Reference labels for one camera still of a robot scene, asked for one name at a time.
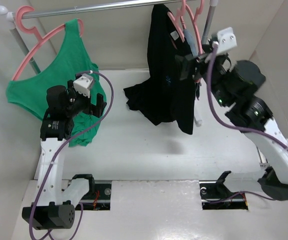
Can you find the pink hanger with blue shorts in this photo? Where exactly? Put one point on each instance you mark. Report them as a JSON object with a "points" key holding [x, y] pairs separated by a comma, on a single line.
{"points": [[193, 18]]}

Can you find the pink hanger with green top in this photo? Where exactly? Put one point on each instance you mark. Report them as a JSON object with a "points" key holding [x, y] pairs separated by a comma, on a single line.
{"points": [[39, 40]]}

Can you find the blue denim shorts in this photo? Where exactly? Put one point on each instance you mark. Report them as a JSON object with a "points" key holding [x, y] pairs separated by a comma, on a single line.
{"points": [[191, 41]]}

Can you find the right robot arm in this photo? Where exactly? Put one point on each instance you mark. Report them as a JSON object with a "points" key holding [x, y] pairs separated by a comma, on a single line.
{"points": [[236, 88]]}

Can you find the black t shirt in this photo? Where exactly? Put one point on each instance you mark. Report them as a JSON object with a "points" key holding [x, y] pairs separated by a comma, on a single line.
{"points": [[164, 97]]}

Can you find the white clothes rack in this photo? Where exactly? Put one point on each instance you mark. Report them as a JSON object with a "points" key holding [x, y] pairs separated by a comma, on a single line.
{"points": [[10, 16]]}

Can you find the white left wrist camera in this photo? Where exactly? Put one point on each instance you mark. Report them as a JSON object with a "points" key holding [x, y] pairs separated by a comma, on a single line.
{"points": [[84, 84]]}

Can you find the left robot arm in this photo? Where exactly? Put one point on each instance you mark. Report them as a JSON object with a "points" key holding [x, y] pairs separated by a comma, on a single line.
{"points": [[55, 207]]}

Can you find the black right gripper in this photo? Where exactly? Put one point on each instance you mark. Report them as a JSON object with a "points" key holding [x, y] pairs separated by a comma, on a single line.
{"points": [[182, 60]]}

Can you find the pink hanger with black shirt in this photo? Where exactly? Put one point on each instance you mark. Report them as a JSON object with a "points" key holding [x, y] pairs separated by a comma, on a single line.
{"points": [[176, 19]]}

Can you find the green tank top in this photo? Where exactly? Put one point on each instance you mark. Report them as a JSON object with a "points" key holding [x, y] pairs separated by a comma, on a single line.
{"points": [[72, 58]]}

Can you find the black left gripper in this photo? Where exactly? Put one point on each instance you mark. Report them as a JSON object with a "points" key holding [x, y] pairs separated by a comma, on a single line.
{"points": [[96, 110]]}

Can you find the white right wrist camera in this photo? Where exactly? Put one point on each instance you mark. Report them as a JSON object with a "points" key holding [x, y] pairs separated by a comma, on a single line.
{"points": [[226, 40]]}

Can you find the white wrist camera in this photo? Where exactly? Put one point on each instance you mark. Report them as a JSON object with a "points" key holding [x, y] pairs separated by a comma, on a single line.
{"points": [[84, 84], [226, 40]]}

